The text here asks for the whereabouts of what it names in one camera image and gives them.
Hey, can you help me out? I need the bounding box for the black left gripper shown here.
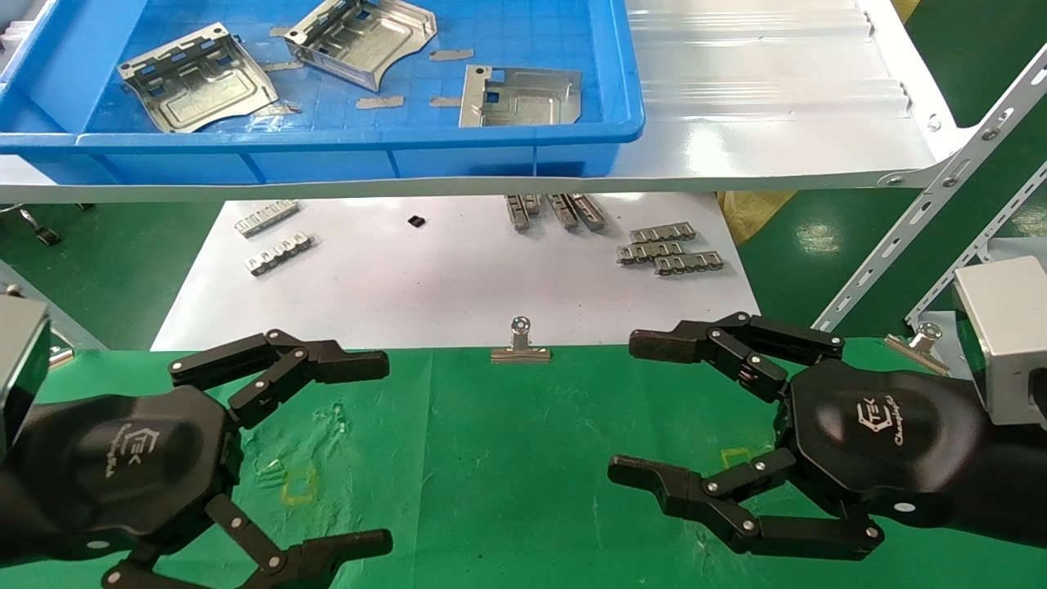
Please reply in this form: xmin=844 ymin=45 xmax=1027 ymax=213
xmin=20 ymin=329 xmax=394 ymax=589

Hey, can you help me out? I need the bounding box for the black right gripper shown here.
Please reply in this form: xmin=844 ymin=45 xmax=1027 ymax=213
xmin=607 ymin=312 xmax=997 ymax=562

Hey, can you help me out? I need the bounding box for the stamped metal plate part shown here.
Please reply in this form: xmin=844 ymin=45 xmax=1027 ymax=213
xmin=284 ymin=0 xmax=438 ymax=92
xmin=117 ymin=22 xmax=280 ymax=134
xmin=459 ymin=65 xmax=583 ymax=128

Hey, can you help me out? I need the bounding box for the yellow bag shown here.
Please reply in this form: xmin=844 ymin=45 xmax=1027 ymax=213
xmin=718 ymin=190 xmax=798 ymax=246

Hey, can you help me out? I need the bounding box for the white sheet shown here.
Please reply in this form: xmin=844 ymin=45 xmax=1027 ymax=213
xmin=151 ymin=193 xmax=760 ymax=353

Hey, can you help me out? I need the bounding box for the green table cloth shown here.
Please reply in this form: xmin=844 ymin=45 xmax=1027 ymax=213
xmin=0 ymin=337 xmax=1047 ymax=589

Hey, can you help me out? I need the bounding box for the white perforated shelf strut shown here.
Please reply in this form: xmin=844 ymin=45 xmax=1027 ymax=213
xmin=811 ymin=43 xmax=1047 ymax=332
xmin=904 ymin=162 xmax=1047 ymax=328

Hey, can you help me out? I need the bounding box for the white metal shelf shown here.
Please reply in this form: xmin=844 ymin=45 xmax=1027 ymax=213
xmin=0 ymin=0 xmax=978 ymax=205

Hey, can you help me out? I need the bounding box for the blue plastic bin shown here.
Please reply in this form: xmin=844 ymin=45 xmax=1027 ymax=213
xmin=0 ymin=0 xmax=645 ymax=187

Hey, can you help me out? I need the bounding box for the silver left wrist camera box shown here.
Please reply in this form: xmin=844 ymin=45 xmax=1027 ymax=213
xmin=0 ymin=294 xmax=52 ymax=455

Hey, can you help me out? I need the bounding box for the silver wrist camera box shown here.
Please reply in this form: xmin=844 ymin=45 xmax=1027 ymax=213
xmin=953 ymin=255 xmax=1047 ymax=428
xmin=0 ymin=294 xmax=52 ymax=455

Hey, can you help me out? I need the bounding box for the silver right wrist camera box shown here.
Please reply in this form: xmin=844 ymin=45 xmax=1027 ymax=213
xmin=953 ymin=255 xmax=1047 ymax=428

